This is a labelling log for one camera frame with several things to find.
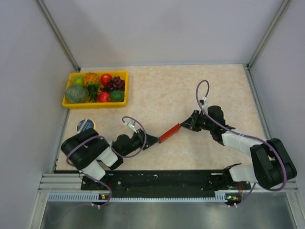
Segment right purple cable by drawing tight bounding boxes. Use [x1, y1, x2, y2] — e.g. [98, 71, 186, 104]
[195, 80, 288, 207]

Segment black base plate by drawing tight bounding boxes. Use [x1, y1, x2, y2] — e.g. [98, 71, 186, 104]
[81, 170, 250, 198]

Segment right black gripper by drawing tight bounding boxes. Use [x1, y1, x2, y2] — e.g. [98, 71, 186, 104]
[181, 110, 214, 132]

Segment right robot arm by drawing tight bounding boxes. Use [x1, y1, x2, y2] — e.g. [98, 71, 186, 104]
[180, 105, 297, 189]

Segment red apple top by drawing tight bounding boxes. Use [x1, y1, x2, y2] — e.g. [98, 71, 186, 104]
[101, 73, 112, 86]

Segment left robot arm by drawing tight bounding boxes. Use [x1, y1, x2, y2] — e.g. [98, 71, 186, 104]
[61, 128, 160, 189]

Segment grey cable duct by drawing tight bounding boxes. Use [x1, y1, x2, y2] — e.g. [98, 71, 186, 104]
[48, 192, 240, 204]

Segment red paper box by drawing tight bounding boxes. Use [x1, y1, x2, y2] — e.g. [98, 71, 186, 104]
[158, 124, 181, 144]

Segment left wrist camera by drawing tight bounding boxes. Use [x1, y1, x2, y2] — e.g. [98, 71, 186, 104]
[123, 119, 137, 133]

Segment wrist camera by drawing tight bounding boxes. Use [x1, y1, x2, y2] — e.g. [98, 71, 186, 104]
[199, 97, 209, 109]
[123, 119, 137, 133]

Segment green lime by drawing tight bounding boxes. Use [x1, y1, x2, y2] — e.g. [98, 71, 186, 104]
[110, 90, 124, 103]

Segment red apple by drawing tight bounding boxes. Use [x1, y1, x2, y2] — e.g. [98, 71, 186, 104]
[98, 92, 111, 103]
[101, 73, 112, 86]

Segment green melon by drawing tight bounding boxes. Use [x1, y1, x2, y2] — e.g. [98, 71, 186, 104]
[65, 84, 88, 104]

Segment yellow plastic tray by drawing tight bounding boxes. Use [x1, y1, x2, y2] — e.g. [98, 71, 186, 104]
[62, 71, 129, 109]

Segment purple grapes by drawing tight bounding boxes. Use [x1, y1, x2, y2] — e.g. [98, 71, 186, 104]
[100, 76, 125, 93]

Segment red apple bottom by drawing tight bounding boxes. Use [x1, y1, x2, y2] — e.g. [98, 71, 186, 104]
[98, 92, 111, 103]

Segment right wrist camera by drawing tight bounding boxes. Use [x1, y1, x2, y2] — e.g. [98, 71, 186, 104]
[199, 97, 209, 109]

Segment orange pineapple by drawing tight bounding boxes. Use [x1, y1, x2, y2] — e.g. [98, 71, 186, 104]
[83, 73, 100, 102]

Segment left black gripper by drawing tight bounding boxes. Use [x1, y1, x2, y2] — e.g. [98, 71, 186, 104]
[121, 128, 160, 157]

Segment green apple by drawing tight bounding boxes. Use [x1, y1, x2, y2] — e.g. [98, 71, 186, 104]
[73, 76, 84, 87]

